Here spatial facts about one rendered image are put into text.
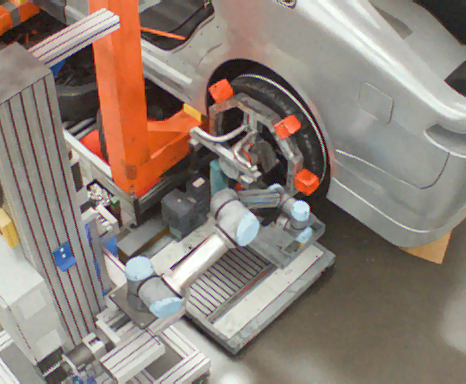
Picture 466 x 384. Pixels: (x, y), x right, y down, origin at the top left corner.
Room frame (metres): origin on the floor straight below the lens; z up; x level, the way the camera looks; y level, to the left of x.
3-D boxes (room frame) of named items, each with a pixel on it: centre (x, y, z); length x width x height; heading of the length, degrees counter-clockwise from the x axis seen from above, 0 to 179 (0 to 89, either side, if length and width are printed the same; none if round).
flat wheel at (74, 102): (3.54, 1.01, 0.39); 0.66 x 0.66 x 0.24
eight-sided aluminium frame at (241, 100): (2.40, -0.10, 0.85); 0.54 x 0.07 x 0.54; 47
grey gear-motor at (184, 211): (2.55, 0.19, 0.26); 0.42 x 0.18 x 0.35; 137
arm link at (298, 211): (1.93, -0.27, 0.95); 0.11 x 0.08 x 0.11; 38
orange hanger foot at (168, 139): (2.73, 0.29, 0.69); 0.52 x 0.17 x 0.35; 137
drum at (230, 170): (2.35, -0.05, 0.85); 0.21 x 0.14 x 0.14; 137
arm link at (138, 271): (1.57, 0.36, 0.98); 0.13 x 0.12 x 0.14; 38
